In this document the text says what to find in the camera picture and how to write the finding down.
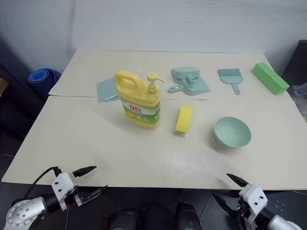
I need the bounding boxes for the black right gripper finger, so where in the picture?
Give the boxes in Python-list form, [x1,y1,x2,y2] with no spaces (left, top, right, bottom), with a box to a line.
[212,192,238,219]
[226,173,251,192]

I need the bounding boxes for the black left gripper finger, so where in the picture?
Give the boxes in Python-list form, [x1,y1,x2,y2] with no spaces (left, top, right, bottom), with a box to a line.
[72,165,97,179]
[80,184,109,205]

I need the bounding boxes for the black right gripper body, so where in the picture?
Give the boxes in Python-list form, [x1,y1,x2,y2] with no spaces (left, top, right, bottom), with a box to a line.
[236,191,250,228]

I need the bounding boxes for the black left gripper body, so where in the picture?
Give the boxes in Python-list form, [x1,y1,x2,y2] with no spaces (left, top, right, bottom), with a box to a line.
[66,176,85,208]

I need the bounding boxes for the pale green bowl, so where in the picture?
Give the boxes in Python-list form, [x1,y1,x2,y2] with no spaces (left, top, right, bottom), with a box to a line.
[214,116,252,150]

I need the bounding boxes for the yellow detergent pump bottle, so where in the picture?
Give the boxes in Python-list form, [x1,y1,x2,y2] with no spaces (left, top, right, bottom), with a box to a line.
[115,69,166,129]

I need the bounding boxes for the teal folded cloth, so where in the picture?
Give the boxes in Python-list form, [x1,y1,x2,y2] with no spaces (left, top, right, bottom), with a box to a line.
[96,76,119,104]

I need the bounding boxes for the yellow oval sponge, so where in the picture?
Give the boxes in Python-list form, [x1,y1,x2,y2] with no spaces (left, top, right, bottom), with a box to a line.
[175,105,194,134]

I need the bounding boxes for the blue rolled mat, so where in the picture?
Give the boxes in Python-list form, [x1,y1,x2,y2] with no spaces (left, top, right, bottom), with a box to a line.
[27,69,61,93]

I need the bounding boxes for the teal small hand brush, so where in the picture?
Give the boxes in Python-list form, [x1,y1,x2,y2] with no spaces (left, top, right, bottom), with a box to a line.
[217,68,242,96]

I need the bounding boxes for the green rectangular box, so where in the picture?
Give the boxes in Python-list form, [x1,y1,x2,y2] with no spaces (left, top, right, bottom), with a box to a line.
[251,62,290,96]

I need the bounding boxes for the teal plastic dustpan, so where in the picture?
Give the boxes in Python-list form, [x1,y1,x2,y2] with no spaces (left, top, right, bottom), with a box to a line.
[167,67,211,96]

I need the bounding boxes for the brown cardboard box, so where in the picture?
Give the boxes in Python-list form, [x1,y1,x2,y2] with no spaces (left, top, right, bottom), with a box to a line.
[0,77,9,97]

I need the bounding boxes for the black upright panel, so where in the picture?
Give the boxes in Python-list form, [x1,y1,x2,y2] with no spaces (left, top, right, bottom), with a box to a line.
[281,39,307,87]

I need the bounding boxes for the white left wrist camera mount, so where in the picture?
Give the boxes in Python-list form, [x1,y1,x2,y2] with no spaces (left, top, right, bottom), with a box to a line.
[50,172,77,211]

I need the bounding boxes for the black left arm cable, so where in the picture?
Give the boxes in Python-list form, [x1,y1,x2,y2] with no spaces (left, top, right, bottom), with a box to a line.
[23,166,62,199]

